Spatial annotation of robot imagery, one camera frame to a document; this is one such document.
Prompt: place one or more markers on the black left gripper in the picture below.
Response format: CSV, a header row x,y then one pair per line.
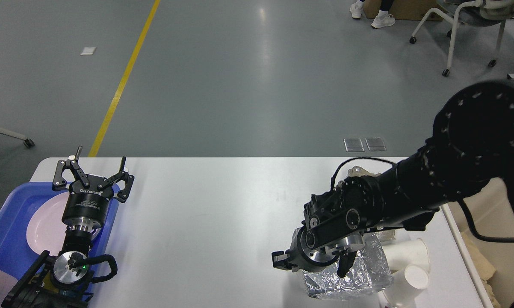
x,y
88,203

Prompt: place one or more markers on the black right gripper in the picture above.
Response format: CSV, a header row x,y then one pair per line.
x,y
300,257

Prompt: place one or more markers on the foil sheet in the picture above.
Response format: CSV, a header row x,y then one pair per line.
x,y
369,274
384,236

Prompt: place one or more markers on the pink plate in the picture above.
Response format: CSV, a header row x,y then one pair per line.
x,y
46,229

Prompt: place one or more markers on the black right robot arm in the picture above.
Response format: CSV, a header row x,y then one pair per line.
x,y
472,142

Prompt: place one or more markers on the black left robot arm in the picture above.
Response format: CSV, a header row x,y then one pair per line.
x,y
62,281

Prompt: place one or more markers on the upper white paper cup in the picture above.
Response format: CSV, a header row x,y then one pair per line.
x,y
409,252

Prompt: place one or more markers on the white paper cup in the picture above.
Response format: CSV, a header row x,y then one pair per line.
x,y
409,252
408,284

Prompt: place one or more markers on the lower white paper cup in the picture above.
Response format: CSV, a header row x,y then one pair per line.
x,y
408,284

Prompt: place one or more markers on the blue plastic tray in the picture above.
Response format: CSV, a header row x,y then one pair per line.
x,y
16,255

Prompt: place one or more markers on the beige plastic bin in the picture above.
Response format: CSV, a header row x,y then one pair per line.
x,y
493,216

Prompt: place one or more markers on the cardboard box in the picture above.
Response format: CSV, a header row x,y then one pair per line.
x,y
402,9

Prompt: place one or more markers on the white chair background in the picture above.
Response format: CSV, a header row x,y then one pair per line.
x,y
477,13

